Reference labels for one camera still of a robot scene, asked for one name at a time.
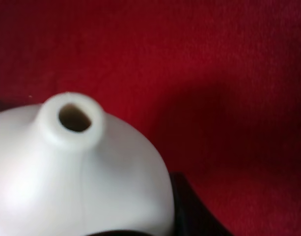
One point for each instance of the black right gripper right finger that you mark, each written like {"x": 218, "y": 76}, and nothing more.
{"x": 192, "y": 218}

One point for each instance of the cream ceramic teapot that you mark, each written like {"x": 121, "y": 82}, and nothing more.
{"x": 67, "y": 168}

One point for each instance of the red tablecloth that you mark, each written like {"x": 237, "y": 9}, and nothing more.
{"x": 215, "y": 85}

